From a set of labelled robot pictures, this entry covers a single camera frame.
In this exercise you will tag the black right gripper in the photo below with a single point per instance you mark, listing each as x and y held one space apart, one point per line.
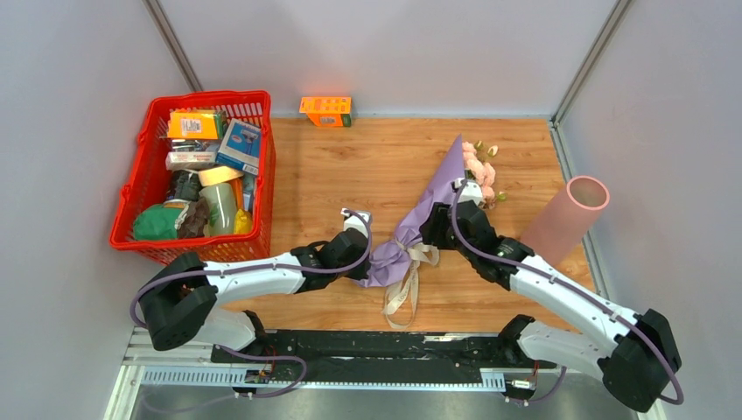
432 229

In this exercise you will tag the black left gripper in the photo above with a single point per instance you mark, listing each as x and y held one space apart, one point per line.
361 272

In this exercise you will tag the purple wrapping paper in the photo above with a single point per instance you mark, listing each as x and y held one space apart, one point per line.
390 261

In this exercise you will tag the cream printed ribbon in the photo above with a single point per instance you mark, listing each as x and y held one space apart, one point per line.
398 293

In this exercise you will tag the pink flower bunch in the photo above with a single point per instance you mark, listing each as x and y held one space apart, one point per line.
478 162

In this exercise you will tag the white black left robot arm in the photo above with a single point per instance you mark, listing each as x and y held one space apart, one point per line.
184 301

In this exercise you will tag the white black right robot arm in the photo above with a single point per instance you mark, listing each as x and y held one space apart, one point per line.
633 354

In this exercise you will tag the pink cylindrical vase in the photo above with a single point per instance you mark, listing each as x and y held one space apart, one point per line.
562 224

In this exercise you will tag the yellow small packet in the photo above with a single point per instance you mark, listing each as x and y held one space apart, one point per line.
243 222

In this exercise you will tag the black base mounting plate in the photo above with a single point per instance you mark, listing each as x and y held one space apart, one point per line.
394 357

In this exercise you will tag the pale green bottle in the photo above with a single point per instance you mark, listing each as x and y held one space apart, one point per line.
222 208

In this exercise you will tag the orange cardboard box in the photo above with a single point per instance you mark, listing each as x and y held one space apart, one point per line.
327 111

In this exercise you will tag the blue razor box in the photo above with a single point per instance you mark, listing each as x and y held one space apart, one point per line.
240 148

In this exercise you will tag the beige tape roll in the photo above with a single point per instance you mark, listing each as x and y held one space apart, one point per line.
218 175

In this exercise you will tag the red plastic shopping basket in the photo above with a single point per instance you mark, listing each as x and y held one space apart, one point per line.
149 179

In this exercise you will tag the white red small box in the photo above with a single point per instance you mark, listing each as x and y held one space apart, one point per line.
190 160

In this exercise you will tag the green bag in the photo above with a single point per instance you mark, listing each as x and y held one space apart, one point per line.
160 222

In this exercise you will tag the orange snack package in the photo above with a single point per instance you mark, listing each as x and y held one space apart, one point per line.
198 124

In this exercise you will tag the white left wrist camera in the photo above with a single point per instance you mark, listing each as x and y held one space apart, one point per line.
358 220

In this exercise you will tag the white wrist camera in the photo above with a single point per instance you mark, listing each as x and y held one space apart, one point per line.
358 220
467 190

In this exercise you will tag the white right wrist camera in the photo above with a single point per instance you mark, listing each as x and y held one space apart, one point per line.
467 190

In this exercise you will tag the aluminium table frame rail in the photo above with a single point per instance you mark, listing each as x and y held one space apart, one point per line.
200 381

